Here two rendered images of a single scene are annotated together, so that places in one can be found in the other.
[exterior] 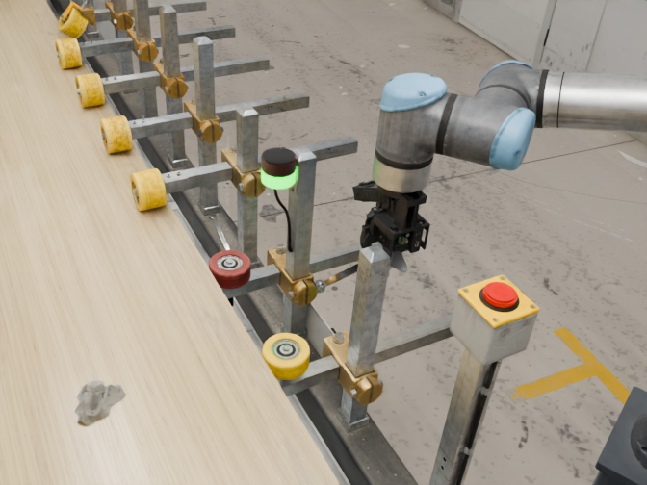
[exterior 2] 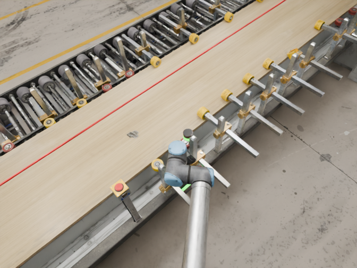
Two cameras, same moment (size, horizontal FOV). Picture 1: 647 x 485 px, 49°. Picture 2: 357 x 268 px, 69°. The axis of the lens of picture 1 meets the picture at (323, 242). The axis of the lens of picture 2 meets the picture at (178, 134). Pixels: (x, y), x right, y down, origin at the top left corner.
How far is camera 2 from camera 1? 1.37 m
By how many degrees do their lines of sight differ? 57
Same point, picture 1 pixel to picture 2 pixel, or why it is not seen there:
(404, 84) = (175, 144)
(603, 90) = (193, 198)
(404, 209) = not seen: hidden behind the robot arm
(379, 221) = not seen: hidden behind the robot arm
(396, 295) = (305, 217)
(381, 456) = (158, 202)
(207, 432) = (129, 156)
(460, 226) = not seen: outside the picture
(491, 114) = (169, 168)
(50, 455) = (119, 133)
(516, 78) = (197, 173)
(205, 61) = (246, 98)
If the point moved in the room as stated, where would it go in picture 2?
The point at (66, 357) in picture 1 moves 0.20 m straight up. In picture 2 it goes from (143, 124) to (138, 106)
